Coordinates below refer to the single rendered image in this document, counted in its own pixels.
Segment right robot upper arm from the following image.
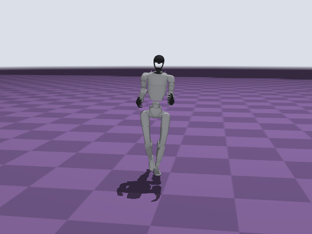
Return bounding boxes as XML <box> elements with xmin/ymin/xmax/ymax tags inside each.
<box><xmin>140</xmin><ymin>73</ymin><xmax>149</xmax><ymax>95</ymax></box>

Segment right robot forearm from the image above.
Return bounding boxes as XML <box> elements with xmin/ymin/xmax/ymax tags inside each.
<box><xmin>139</xmin><ymin>90</ymin><xmax>145</xmax><ymax>103</ymax></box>

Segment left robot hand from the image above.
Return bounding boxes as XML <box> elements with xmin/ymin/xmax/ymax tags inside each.
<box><xmin>167</xmin><ymin>93</ymin><xmax>175</xmax><ymax>105</ymax></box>

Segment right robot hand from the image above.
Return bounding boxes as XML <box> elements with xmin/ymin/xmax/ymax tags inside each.
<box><xmin>136</xmin><ymin>97</ymin><xmax>142</xmax><ymax>108</ymax></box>

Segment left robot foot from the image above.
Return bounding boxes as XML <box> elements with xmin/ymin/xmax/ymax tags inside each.
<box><xmin>153</xmin><ymin>167</ymin><xmax>161</xmax><ymax>176</ymax></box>

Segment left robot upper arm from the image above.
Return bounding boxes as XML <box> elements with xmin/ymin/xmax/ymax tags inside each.
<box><xmin>167</xmin><ymin>75</ymin><xmax>175</xmax><ymax>97</ymax></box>

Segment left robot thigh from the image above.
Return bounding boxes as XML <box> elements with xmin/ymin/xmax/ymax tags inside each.
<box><xmin>157</xmin><ymin>111</ymin><xmax>170</xmax><ymax>149</ymax></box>

